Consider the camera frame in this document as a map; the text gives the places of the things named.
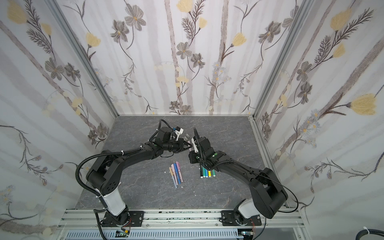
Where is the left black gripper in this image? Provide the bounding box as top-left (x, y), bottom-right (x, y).
top-left (162, 139), bottom-right (193, 153)

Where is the purple pink pen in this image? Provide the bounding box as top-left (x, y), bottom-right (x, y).
top-left (176, 162), bottom-right (183, 182)

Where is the blue pen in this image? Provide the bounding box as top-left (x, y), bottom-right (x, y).
top-left (174, 163), bottom-right (181, 184)

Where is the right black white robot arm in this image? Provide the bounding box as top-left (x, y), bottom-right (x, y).
top-left (189, 137), bottom-right (288, 226)

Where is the light pink pen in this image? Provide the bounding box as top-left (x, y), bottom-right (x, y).
top-left (171, 164), bottom-right (179, 186)

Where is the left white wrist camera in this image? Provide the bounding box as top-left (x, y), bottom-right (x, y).
top-left (172, 127), bottom-right (184, 141)

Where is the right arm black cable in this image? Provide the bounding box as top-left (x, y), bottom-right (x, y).
top-left (193, 128), bottom-right (300, 240)

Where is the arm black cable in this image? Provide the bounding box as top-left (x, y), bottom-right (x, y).
top-left (193, 128), bottom-right (300, 240)
top-left (74, 119), bottom-right (175, 240)

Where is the grey ventilated cable duct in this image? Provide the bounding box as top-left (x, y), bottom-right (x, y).
top-left (64, 229), bottom-right (244, 240)

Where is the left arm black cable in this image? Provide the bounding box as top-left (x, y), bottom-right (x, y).
top-left (74, 119), bottom-right (175, 240)

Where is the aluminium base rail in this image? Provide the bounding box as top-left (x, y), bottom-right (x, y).
top-left (53, 209), bottom-right (310, 240)

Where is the black hose corner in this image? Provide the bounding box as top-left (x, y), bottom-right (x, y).
top-left (355, 227), bottom-right (384, 240)

